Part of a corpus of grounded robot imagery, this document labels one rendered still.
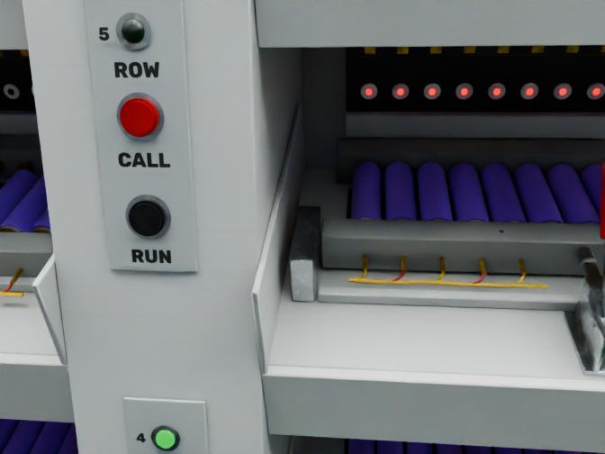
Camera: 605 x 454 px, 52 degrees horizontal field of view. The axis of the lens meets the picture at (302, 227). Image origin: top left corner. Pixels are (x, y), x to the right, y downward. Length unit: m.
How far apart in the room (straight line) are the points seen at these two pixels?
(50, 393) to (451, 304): 0.21
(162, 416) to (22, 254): 0.12
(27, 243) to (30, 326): 0.05
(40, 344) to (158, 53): 0.16
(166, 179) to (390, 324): 0.13
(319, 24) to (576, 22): 0.10
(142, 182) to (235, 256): 0.05
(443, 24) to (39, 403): 0.27
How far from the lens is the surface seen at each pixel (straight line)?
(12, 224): 0.40
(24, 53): 0.47
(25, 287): 0.38
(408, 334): 0.31
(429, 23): 0.27
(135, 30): 0.27
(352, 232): 0.34
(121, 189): 0.28
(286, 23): 0.27
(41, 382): 0.34
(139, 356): 0.31
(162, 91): 0.27
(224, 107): 0.26
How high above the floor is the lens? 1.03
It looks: 16 degrees down
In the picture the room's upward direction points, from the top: straight up
